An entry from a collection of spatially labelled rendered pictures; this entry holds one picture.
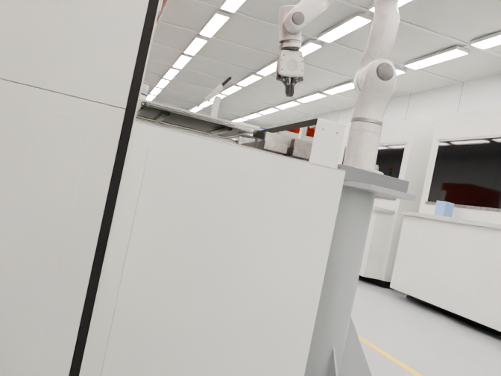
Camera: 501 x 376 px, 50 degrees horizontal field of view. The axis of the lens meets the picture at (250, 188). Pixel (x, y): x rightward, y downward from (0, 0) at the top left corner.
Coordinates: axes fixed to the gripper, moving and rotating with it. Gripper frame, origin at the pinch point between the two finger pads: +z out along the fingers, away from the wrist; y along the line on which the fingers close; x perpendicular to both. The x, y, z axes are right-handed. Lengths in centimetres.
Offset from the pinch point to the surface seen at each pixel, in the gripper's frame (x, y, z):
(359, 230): -17, 21, 52
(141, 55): -71, -62, 4
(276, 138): -26.8, -14.8, 19.5
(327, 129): -45.0, -5.0, 17.6
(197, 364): -51, -46, 82
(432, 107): 456, 388, -55
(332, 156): -45, -3, 26
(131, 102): -71, -64, 15
